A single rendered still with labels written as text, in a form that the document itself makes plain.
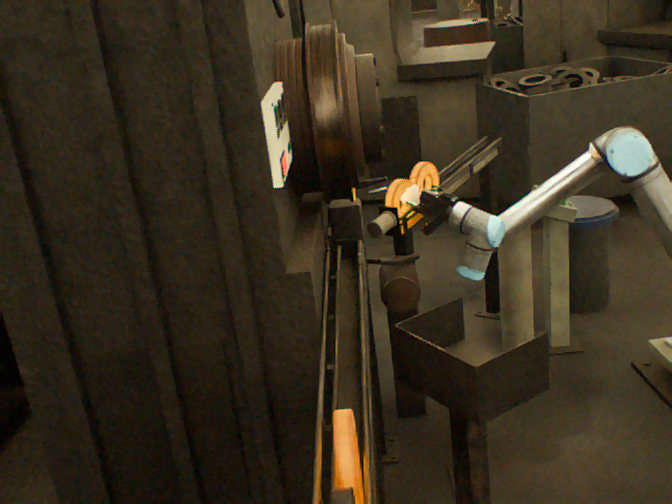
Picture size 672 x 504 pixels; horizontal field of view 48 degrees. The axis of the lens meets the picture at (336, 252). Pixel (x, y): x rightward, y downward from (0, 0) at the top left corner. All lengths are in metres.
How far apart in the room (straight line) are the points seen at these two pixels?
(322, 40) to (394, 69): 2.82
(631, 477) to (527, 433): 0.35
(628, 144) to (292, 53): 1.00
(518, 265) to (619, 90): 1.73
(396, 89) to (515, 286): 2.14
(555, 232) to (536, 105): 1.34
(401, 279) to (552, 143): 1.94
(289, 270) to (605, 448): 1.28
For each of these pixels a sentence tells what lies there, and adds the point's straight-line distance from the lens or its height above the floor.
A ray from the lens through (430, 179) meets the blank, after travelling 2.72.
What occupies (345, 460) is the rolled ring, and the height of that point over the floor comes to 0.73.
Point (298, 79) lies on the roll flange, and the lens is 1.85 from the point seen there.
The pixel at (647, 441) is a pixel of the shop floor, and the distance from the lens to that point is 2.60.
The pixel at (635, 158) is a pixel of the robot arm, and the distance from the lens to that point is 2.33.
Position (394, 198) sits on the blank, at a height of 0.74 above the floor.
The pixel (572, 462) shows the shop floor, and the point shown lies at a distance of 2.48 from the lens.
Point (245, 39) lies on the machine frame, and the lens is 1.53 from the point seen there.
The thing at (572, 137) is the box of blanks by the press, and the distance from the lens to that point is 4.23.
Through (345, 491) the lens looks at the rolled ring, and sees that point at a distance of 1.18.
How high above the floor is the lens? 1.48
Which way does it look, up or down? 21 degrees down
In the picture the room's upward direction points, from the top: 7 degrees counter-clockwise
